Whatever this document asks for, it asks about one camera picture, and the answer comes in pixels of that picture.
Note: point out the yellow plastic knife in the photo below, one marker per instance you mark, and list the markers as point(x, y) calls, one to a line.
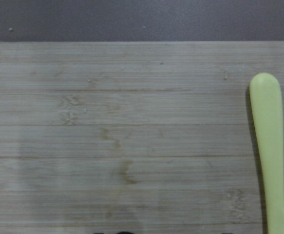
point(267, 111)

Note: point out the wooden cutting board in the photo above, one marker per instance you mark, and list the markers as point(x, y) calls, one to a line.
point(141, 137)

